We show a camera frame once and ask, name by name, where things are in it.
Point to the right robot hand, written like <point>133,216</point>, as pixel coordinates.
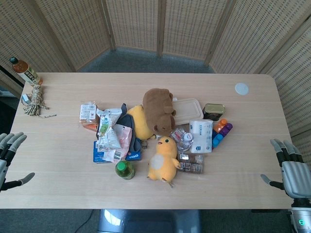
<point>291,170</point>

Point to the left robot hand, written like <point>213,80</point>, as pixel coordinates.
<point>9,148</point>

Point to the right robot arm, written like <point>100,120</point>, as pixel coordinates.
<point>300,213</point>

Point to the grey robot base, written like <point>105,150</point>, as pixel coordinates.
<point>148,221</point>

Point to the chocolate bar pack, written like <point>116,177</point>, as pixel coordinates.
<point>192,163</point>

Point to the brown tea bottle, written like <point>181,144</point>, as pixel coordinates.
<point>25,71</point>

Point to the colourful toy building blocks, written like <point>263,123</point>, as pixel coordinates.
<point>221,134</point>

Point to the bread in clear bag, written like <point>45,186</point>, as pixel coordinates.
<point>88,115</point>

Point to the round white table sticker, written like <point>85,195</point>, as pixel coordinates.
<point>242,88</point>

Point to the white tissue pack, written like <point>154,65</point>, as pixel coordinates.
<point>200,136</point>

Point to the dark green tin can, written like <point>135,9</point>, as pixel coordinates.
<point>213,110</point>

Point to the white green snack bag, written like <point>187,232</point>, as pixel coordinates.
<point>108,128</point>

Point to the white pink snack bag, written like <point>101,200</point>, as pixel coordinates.
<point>121,143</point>

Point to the crumpled clear plastic bag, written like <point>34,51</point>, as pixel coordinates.
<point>182,139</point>

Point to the green tea bottle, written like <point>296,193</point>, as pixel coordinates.
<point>125,169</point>

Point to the beige plastic lunch box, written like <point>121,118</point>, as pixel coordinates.
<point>187,110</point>

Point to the white snack packets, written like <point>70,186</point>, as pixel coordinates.
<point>128,123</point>

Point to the blue Oreo box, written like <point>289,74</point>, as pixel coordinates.
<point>134,156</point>

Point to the small yellow chick plush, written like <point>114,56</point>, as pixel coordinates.
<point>163,160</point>

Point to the large yellow plush toy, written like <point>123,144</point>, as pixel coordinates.
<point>139,121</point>

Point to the brown bear plush toy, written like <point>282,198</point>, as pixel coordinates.
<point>158,109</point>

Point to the wooden folding screen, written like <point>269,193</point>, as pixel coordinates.
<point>155,26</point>

